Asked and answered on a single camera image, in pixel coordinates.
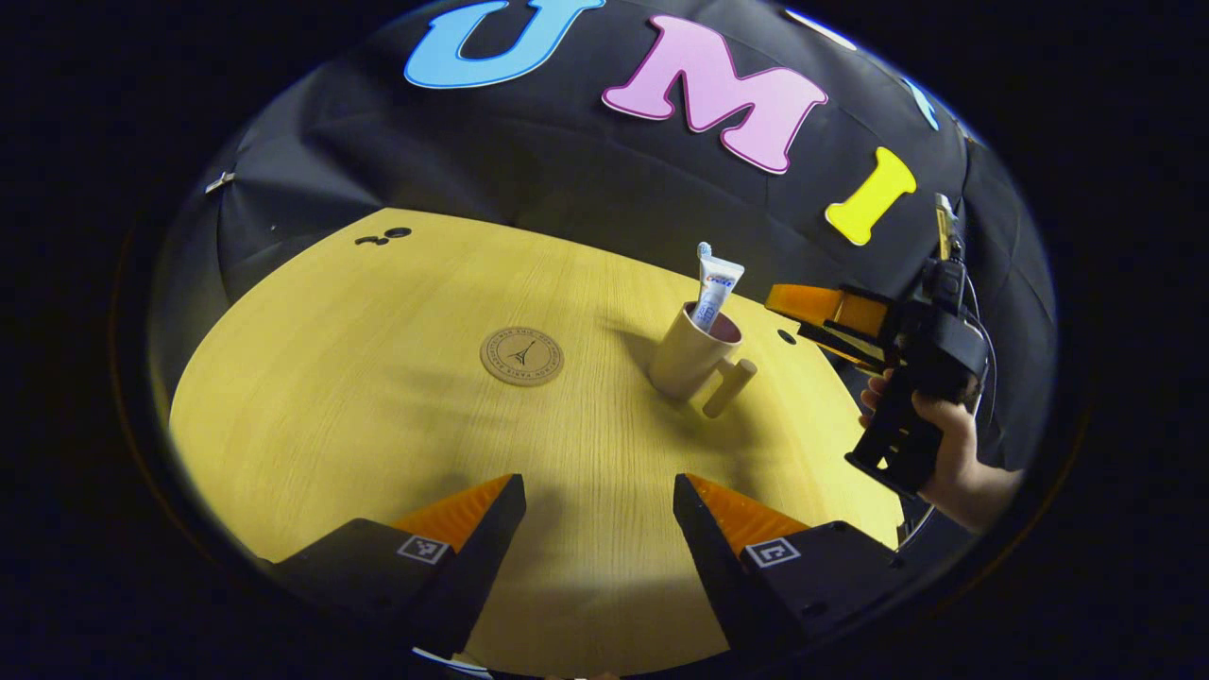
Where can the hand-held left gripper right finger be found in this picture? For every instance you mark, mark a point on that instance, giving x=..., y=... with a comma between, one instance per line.
x=718, y=567

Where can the round brown coaster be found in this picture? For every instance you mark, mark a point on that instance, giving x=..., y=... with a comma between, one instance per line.
x=521, y=356

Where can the silver metal clip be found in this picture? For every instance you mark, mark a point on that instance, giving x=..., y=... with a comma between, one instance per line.
x=219, y=179

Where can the wooden desktop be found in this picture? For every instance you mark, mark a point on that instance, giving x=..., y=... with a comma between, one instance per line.
x=378, y=425

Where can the beige cup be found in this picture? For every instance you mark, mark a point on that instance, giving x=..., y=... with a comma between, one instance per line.
x=685, y=359

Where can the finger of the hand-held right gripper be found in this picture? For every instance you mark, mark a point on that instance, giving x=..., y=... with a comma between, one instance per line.
x=812, y=302
x=850, y=348

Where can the white toothpaste tube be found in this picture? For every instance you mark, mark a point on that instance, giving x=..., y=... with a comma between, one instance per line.
x=716, y=288

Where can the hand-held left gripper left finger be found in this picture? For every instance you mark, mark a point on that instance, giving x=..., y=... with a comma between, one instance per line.
x=472, y=567

